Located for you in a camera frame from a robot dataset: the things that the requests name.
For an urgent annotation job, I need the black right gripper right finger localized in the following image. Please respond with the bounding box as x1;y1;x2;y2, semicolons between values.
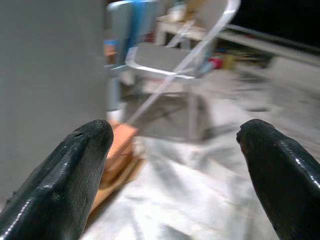
236;118;320;240

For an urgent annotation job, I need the grey padded chair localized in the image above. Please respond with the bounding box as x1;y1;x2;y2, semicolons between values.
106;0;161;112

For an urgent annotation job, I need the white low table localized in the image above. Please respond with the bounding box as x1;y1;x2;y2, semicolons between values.
156;13;226;49

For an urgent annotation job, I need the grey white folding chair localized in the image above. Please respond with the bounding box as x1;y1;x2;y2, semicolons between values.
109;0;242;141

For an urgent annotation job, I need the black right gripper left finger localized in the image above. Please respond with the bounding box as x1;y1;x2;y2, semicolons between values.
0;119;115;240

